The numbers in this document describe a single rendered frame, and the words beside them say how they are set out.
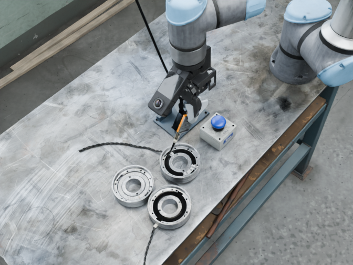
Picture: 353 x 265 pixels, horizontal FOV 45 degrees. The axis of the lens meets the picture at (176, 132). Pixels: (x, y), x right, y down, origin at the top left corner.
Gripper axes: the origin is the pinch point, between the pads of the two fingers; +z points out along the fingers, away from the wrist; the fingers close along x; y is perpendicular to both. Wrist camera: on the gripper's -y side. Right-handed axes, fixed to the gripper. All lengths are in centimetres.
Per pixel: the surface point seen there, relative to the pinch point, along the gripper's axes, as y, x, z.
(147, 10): 92, 130, 93
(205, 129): 5.3, -1.7, 8.6
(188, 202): -12.5, -13.0, 10.1
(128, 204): -22.9, -2.9, 9.9
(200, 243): -10.2, -14.2, 39.9
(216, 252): -1, -13, 69
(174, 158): -6.1, -1.5, 10.2
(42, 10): 37, 159, 75
